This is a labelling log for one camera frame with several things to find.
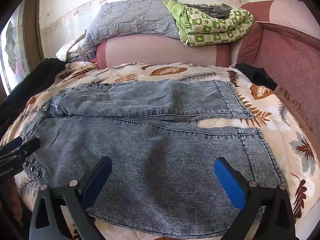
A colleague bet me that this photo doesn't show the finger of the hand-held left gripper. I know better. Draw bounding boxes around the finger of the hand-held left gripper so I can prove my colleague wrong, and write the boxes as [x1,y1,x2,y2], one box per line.
[0,136,23,157]
[14,137,41,160]

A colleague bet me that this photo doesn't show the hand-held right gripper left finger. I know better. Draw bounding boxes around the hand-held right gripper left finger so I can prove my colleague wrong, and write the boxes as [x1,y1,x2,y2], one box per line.
[29,156,112,240]

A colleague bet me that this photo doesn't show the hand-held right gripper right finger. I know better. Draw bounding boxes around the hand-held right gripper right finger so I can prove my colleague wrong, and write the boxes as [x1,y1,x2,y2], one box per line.
[214,157,297,240]

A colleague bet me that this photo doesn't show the blue denim pants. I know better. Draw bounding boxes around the blue denim pants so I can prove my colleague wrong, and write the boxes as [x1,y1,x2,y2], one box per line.
[22,79,288,238]

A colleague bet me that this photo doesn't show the large black garment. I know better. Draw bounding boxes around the large black garment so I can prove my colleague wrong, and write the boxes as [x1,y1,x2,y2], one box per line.
[0,57,67,137]

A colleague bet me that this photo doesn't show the leaf print blanket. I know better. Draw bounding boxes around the leaf print blanket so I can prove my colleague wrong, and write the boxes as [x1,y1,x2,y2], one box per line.
[0,62,320,240]

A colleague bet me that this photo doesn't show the stained glass window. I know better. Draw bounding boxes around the stained glass window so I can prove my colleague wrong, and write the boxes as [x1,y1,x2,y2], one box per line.
[0,6,32,93]

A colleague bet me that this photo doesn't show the white pillow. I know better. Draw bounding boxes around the white pillow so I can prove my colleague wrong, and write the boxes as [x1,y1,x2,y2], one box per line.
[55,40,87,62]

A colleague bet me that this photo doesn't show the colourful printed cloth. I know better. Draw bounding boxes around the colourful printed cloth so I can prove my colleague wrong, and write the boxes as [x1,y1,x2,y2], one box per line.
[72,51,98,65]

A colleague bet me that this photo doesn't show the small black cloth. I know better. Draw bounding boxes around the small black cloth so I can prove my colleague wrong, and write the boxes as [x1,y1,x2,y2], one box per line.
[235,63,278,90]

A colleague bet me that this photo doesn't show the pink sofa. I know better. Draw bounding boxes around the pink sofa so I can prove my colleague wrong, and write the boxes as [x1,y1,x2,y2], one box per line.
[235,0,320,140]

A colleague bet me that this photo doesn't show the green patterned blanket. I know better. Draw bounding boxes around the green patterned blanket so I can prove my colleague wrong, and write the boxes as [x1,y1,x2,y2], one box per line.
[163,0,255,46]

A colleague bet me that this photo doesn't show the grey quilted blanket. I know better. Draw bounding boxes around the grey quilted blanket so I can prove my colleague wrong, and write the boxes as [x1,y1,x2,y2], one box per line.
[84,0,180,47]

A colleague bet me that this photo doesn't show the dark grey cloth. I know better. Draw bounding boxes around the dark grey cloth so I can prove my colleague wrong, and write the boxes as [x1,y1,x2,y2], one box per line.
[184,3,232,19]

